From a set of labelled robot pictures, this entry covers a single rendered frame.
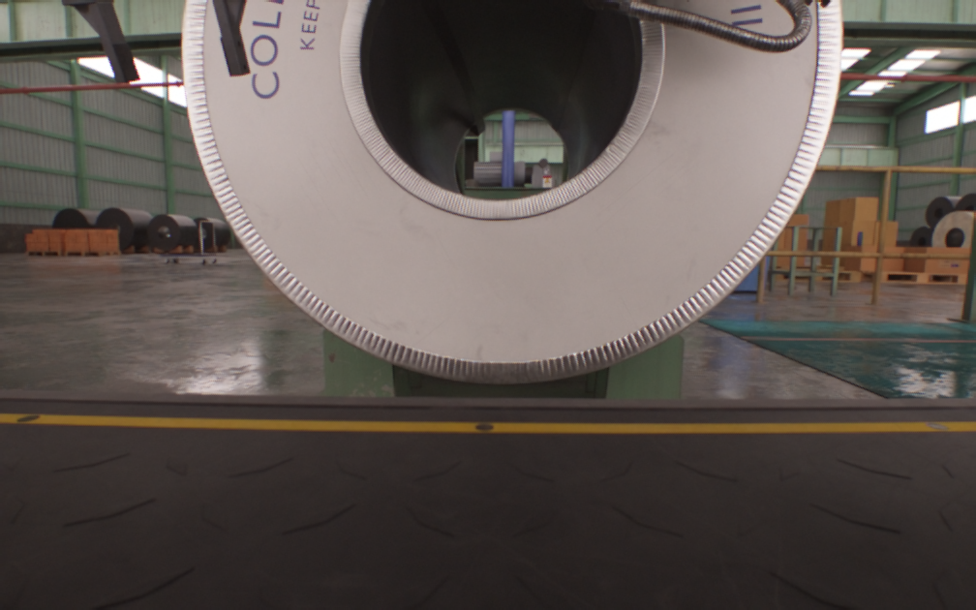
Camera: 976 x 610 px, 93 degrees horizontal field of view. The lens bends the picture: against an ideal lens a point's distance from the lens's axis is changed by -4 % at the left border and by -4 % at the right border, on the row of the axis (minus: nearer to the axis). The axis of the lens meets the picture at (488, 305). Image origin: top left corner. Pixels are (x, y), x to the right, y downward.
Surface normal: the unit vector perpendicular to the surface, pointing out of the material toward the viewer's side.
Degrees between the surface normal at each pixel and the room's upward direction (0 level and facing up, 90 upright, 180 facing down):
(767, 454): 0
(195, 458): 0
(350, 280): 90
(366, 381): 90
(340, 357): 90
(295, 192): 90
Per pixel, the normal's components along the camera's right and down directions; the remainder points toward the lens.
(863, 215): -0.02, 0.12
